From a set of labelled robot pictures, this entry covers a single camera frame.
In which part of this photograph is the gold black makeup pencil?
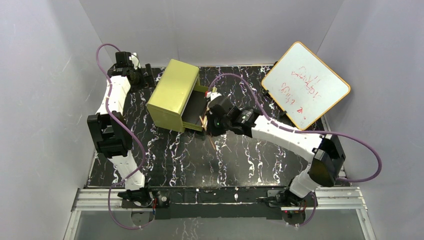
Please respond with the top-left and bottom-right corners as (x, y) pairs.
(198, 86), (218, 131)

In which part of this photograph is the olive green drawer box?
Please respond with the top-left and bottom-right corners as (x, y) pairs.
(146, 59), (209, 133)

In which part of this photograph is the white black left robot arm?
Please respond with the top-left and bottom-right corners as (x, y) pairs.
(87, 51), (154, 208)

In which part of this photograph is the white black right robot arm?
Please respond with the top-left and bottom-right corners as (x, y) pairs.
(205, 92), (346, 202)

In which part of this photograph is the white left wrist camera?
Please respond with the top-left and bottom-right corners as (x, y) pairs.
(130, 52), (141, 70)

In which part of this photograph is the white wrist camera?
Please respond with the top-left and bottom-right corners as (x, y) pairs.
(205, 91), (222, 104)
(130, 52), (141, 70)

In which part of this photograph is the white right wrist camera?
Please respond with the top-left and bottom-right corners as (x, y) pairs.
(205, 91), (222, 104)

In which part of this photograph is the white whiteboard orange frame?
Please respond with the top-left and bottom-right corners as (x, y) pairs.
(261, 41), (351, 131)

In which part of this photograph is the aluminium frame rail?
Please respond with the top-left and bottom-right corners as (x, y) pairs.
(64, 116), (374, 240)

